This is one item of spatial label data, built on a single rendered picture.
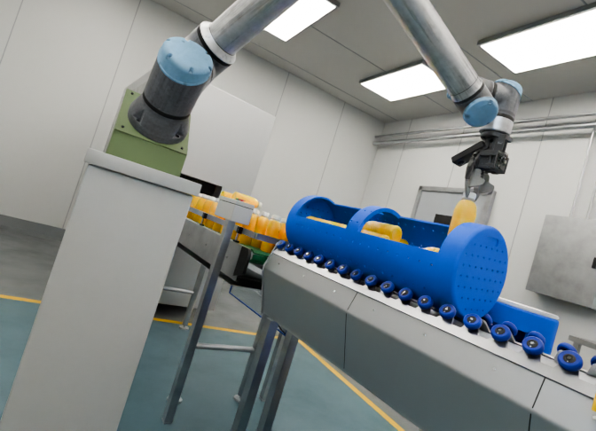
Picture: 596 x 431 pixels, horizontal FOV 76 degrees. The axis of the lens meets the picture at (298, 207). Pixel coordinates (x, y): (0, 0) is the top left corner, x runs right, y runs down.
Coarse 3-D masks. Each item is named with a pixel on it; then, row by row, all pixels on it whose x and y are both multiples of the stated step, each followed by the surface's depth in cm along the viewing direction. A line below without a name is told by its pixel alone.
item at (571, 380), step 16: (288, 256) 171; (320, 272) 151; (352, 288) 134; (368, 288) 131; (400, 304) 118; (432, 320) 108; (448, 320) 106; (464, 336) 100; (480, 336) 98; (496, 352) 92; (512, 352) 90; (528, 368) 86; (544, 368) 84; (560, 368) 83; (560, 384) 81; (576, 384) 79
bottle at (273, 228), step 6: (270, 222) 190; (276, 222) 189; (270, 228) 188; (276, 228) 188; (264, 234) 190; (270, 234) 188; (276, 234) 189; (264, 246) 188; (270, 246) 188; (270, 252) 188
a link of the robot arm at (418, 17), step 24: (384, 0) 96; (408, 0) 93; (408, 24) 97; (432, 24) 96; (432, 48) 99; (456, 48) 100; (456, 72) 102; (456, 96) 106; (480, 96) 105; (480, 120) 107
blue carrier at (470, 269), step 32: (288, 224) 174; (320, 224) 155; (352, 224) 141; (416, 224) 145; (480, 224) 112; (352, 256) 139; (384, 256) 125; (416, 256) 115; (448, 256) 107; (480, 256) 110; (416, 288) 117; (448, 288) 106; (480, 288) 112
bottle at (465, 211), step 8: (464, 200) 120; (472, 200) 120; (456, 208) 121; (464, 208) 119; (472, 208) 118; (456, 216) 120; (464, 216) 118; (472, 216) 118; (456, 224) 119; (448, 232) 121
